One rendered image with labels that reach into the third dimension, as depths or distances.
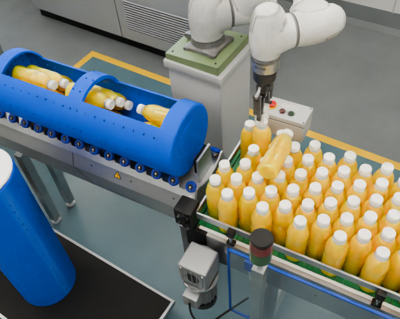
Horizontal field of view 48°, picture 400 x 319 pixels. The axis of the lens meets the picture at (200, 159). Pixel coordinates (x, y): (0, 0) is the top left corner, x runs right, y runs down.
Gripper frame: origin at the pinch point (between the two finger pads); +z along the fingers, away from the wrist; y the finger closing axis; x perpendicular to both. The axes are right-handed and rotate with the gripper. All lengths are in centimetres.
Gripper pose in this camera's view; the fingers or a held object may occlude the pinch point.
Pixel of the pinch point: (262, 114)
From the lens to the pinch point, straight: 160.0
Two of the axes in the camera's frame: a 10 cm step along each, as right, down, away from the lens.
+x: 8.8, 3.2, -3.5
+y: -4.7, 6.9, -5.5
